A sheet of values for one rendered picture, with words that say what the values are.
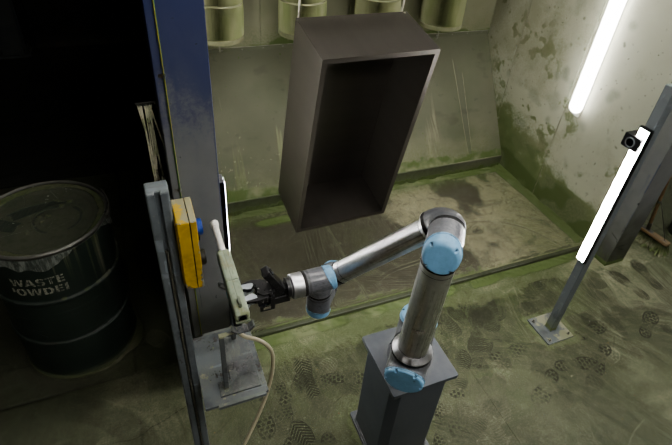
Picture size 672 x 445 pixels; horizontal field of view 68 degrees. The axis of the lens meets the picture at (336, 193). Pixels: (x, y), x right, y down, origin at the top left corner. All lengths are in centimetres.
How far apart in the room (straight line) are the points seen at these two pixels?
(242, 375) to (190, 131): 90
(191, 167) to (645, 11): 286
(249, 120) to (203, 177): 182
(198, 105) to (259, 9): 202
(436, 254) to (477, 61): 329
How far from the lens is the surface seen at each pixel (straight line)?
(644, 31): 370
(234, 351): 202
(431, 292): 161
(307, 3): 342
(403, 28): 254
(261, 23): 378
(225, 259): 178
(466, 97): 452
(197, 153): 190
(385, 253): 175
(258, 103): 377
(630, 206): 387
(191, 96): 179
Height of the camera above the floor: 243
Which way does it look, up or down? 36 degrees down
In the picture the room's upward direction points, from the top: 5 degrees clockwise
